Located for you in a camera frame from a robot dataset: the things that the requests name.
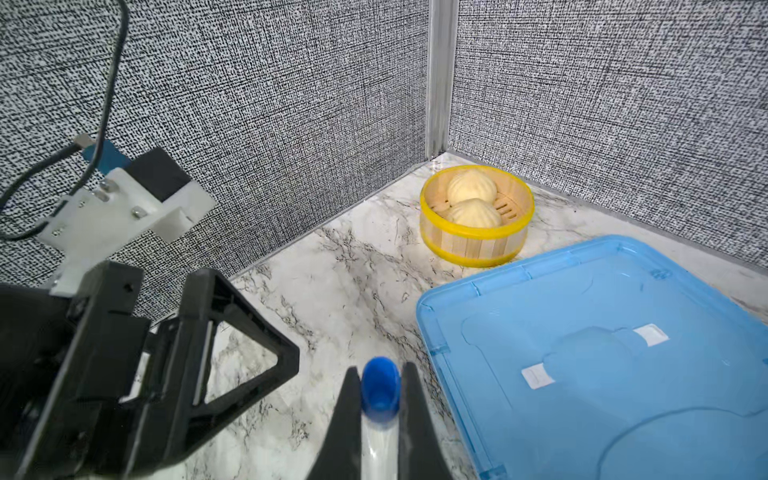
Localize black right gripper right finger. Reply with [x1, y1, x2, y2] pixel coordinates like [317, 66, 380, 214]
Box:
[397, 362, 452, 480]

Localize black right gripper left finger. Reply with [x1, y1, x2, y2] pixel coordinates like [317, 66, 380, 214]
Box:
[307, 367, 362, 480]

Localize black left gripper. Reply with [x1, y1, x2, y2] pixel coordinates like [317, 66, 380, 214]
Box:
[1, 261, 294, 479]

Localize blue plastic box lid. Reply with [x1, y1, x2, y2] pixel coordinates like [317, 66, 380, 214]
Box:
[416, 235, 767, 479]

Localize yellow bamboo steamer basket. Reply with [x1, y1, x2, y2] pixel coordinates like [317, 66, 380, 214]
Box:
[420, 165, 535, 268]

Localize front steamed bun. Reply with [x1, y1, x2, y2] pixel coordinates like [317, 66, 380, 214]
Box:
[446, 198, 502, 229]

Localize steamed bun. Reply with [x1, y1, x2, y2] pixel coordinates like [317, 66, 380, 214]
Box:
[446, 198, 502, 229]
[447, 169, 498, 205]

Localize back steamed bun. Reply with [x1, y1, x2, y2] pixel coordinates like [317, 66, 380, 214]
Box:
[447, 169, 498, 205]

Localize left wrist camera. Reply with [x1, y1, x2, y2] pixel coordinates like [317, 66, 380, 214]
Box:
[37, 147, 216, 297]

